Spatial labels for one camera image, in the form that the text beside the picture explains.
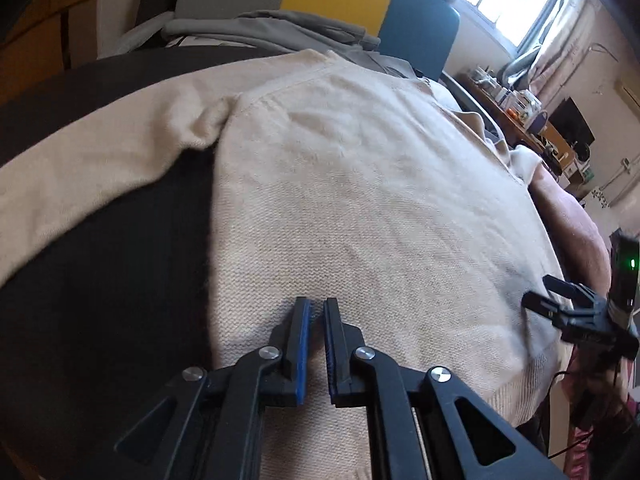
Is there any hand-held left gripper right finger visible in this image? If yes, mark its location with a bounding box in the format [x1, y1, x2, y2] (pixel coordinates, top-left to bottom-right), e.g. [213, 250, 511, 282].
[322, 297, 571, 480]

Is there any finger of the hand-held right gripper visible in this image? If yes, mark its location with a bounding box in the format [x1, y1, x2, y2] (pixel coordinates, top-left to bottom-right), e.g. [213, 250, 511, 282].
[521, 292, 581, 328]
[542, 275, 601, 311]

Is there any pink knit sweater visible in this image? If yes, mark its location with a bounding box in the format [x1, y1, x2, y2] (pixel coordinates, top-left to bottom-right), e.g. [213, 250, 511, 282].
[530, 162, 615, 306]

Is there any cream knit sweater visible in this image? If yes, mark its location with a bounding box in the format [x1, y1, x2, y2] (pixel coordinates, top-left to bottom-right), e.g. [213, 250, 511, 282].
[0, 49, 576, 480]

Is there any grey jacket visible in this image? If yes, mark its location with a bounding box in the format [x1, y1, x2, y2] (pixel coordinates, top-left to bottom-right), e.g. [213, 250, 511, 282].
[115, 9, 416, 78]

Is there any wooden side table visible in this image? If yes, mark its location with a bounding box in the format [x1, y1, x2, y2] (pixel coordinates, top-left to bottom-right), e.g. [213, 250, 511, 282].
[457, 72, 551, 152]

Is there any wooden desk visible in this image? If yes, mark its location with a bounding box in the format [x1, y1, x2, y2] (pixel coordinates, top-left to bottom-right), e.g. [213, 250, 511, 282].
[540, 120, 592, 186]

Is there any lighthouse print curtain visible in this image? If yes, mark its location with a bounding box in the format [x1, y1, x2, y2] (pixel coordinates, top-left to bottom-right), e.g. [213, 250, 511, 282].
[500, 0, 601, 106]

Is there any cluster of bottles and boxes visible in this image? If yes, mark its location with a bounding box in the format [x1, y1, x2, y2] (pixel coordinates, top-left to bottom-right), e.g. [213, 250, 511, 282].
[470, 65, 543, 128]

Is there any black monitor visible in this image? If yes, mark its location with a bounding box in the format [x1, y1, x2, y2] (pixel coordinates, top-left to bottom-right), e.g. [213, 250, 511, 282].
[550, 97, 596, 146]

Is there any black cable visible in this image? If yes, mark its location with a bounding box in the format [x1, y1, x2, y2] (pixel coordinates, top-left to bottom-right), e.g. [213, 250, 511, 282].
[547, 370, 606, 461]

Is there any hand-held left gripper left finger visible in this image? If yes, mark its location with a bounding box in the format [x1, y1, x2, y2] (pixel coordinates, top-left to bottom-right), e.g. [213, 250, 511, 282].
[114, 296, 321, 480]

